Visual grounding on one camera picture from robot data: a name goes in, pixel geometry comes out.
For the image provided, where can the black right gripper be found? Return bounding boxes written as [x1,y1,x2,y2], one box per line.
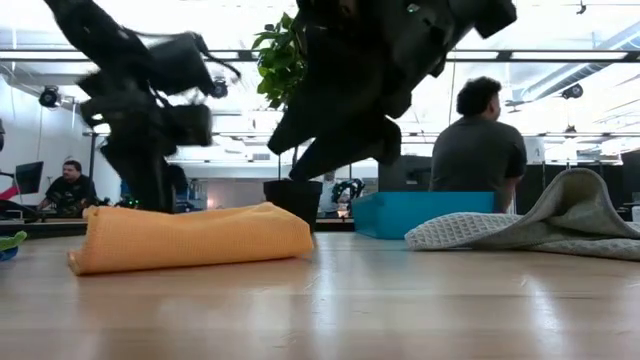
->
[267,0,451,182]

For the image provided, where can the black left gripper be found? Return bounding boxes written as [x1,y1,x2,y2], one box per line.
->
[79,32,216,214]

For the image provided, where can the orange microfiber towel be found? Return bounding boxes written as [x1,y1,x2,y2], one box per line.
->
[67,201,315,277]

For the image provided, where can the green microfiber towel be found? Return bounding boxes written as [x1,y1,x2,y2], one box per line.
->
[0,229,29,253]

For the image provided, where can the person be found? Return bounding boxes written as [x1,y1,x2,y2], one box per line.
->
[37,159,100,220]
[318,171,342,220]
[428,75,529,215]

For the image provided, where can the green plant in black pot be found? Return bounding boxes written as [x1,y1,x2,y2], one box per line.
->
[251,12,324,234]

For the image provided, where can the black monitor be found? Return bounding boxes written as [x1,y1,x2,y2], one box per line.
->
[13,160,45,196]
[377,154,434,193]

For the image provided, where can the teal plastic bin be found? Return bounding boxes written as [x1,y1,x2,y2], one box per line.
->
[351,191,496,240]

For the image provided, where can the black room partition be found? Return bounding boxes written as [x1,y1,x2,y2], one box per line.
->
[513,149,640,216]

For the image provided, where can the grey waffle towel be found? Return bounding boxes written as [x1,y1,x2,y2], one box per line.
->
[403,167,640,262]

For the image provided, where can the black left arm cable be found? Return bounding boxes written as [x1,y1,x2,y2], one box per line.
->
[197,47,242,81]

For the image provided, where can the black ceiling light rail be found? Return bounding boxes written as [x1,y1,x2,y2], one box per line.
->
[0,48,640,64]

